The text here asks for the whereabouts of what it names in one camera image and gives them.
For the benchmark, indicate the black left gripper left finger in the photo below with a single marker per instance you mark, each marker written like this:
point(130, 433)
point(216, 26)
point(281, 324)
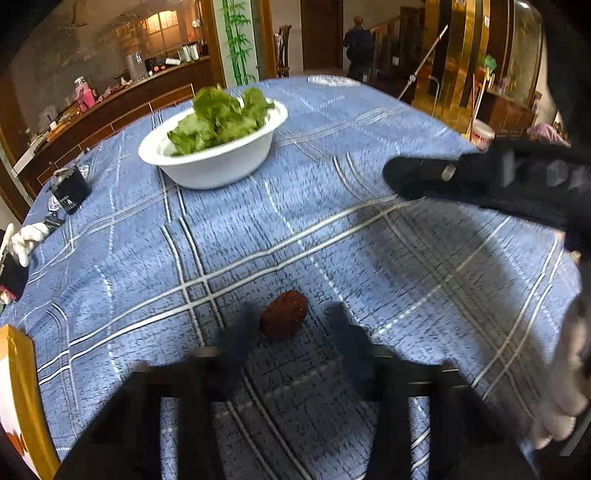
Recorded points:
point(236, 342)

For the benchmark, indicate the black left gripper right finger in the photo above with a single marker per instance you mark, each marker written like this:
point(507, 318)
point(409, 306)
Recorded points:
point(355, 349)

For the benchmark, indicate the red jujube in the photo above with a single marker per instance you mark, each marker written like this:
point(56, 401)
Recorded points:
point(284, 316)

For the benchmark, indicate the white gloved right hand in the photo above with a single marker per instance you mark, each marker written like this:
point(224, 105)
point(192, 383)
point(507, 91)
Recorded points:
point(567, 388)

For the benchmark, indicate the blue plaid tablecloth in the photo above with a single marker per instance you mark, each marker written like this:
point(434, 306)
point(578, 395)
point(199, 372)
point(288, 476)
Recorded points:
point(146, 271)

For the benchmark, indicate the white bowl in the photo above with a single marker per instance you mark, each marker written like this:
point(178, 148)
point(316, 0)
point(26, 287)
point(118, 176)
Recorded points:
point(217, 166)

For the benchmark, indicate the green lettuce leaves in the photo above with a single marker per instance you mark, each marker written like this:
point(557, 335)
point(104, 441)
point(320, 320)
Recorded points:
point(218, 118)

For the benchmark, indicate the small black box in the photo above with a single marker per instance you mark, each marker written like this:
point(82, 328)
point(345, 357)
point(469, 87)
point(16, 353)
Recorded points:
point(69, 188)

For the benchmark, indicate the yellow taped foam box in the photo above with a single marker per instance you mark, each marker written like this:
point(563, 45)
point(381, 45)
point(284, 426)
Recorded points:
point(22, 417)

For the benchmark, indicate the person in background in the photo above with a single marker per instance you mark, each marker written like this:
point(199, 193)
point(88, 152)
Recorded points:
point(359, 44)

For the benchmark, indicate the white plush toy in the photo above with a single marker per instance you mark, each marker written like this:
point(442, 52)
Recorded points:
point(17, 247)

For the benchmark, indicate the wooden sideboard counter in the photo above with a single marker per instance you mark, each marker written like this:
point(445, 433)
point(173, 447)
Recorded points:
point(161, 90)

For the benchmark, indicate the pink bottle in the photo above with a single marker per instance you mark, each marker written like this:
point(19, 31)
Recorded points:
point(84, 95)

